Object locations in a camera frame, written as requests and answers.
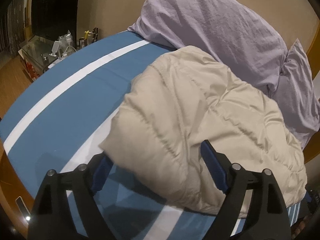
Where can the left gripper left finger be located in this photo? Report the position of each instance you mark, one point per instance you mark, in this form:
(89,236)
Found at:
(65,208)

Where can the beige puffer jacket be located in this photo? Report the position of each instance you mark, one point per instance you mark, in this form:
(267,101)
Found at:
(183,98)

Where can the blue white striped bedsheet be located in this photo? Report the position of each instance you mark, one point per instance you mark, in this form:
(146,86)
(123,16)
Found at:
(60,121)

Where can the lavender pillow right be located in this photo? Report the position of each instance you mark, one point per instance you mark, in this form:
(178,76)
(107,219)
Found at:
(296,97)

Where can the lavender pillow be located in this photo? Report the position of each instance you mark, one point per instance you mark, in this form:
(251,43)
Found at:
(296,97)
(229,31)

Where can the glass top bedside table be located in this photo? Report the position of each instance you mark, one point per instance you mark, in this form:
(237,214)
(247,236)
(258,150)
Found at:
(36,52)

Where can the white phone stand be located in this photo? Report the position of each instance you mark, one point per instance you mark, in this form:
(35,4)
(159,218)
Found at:
(56,49)

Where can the lavender pillow left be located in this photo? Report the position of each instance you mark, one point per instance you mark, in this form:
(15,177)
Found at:
(229,31)

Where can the wooden bed frame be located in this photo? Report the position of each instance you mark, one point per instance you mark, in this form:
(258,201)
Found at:
(11,189)

